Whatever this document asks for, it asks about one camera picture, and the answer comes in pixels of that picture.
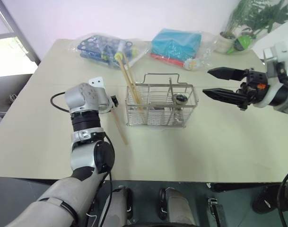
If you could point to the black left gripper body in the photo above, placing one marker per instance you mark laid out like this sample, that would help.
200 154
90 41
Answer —
114 99

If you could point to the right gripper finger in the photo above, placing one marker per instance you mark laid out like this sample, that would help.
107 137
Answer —
223 95
225 72

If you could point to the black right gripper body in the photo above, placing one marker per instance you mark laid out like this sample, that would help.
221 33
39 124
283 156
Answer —
253 86

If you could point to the wooden chopstick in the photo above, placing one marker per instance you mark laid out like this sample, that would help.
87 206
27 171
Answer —
128 79
120 130
132 81

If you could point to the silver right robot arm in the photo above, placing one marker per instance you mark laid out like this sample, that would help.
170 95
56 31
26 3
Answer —
285 106

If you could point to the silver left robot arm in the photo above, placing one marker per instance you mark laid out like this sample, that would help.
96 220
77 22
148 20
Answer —
82 163

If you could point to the metal spoon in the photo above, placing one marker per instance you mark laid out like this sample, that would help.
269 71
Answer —
180 98

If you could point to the white plant pot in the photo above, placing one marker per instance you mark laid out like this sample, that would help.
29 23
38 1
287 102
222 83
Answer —
225 43

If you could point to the white round tape roll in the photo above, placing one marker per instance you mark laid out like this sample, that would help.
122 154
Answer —
193 64

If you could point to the white tube with yellow cap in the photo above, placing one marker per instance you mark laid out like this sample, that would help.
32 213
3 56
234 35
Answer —
120 50

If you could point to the blue rack in plastic bag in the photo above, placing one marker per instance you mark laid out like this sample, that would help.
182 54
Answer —
98 50

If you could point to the blue cloth in plastic bag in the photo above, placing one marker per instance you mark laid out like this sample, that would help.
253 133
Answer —
175 42

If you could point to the red flat package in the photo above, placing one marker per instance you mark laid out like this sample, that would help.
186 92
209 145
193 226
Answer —
167 60

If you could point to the green leafy plant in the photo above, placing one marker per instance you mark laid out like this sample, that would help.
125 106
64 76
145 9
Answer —
257 14

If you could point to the dark side desk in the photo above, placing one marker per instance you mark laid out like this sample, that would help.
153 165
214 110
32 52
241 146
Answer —
9 94

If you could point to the dark rounded robot leg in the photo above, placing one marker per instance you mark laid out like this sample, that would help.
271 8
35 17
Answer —
175 206

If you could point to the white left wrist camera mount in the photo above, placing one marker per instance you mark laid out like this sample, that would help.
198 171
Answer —
96 82

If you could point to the grey metal bracket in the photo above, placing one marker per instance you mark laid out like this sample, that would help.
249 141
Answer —
215 210

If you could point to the grey window frame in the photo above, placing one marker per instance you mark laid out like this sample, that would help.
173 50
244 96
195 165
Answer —
16 28

